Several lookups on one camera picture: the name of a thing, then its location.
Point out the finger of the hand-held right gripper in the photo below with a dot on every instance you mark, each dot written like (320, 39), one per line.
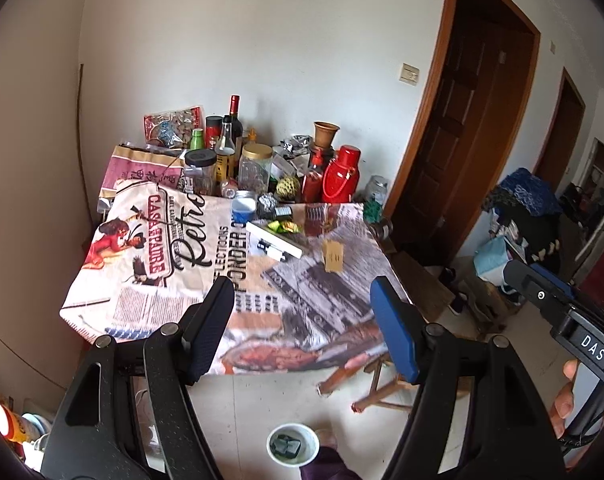
(529, 282)

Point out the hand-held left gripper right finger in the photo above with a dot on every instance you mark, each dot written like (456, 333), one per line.
(389, 320)

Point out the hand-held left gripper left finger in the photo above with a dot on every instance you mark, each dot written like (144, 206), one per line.
(212, 325)

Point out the white box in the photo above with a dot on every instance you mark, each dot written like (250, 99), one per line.
(274, 240)

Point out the green wrapper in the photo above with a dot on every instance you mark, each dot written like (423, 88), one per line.
(284, 226)

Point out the white plastic bin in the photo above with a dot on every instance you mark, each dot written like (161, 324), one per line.
(293, 445)

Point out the person's right hand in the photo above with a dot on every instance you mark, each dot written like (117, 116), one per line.
(562, 405)

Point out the light blue bag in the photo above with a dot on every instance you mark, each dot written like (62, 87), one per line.
(492, 260)

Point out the wooden bench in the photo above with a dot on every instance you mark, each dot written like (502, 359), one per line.
(424, 280)

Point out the wooden stool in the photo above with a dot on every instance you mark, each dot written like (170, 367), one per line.
(382, 392)

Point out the printed newspaper-style tablecloth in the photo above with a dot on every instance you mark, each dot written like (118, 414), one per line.
(147, 260)

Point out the blue lace cloth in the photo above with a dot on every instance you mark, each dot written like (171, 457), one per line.
(524, 190)

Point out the green net bundle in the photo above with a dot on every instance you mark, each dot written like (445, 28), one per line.
(373, 211)

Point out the blue and white cup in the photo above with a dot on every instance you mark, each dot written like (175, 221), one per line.
(244, 206)

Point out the clear glass jar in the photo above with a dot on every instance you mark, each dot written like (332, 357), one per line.
(376, 189)

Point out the crumpled foil ball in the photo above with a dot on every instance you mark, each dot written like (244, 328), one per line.
(268, 205)

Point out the red thermos flask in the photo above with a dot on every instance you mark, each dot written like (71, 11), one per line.
(342, 175)

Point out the jar with black lid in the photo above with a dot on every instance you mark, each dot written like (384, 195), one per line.
(200, 170)

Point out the green custard apple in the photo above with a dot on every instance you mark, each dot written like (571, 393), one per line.
(288, 189)

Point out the person's purple trousers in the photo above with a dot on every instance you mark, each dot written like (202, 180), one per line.
(327, 465)

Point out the red liquor bottle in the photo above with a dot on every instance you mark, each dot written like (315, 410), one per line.
(313, 180)

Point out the jar with gold lid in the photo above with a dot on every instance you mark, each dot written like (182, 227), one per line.
(255, 167)

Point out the clear glass bottle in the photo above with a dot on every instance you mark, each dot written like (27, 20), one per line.
(225, 147)

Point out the pink printed bag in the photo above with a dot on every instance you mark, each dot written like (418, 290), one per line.
(132, 165)

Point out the brown wooden door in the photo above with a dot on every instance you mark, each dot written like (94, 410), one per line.
(462, 110)

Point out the green bottle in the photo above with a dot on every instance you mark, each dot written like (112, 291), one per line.
(197, 139)

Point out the red canister with black lid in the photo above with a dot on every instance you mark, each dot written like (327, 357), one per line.
(213, 130)

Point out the brown clay vase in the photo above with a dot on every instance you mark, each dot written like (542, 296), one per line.
(326, 132)

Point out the silver foil bag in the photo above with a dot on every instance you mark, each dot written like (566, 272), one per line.
(297, 145)

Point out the red snack packet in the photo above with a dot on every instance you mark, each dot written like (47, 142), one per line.
(174, 122)

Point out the dark wine bottle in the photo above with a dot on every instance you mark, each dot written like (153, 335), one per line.
(235, 120)

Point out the orange container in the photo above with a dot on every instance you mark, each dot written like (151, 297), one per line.
(14, 422)

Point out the wall light switch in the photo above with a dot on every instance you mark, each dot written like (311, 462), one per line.
(410, 74)

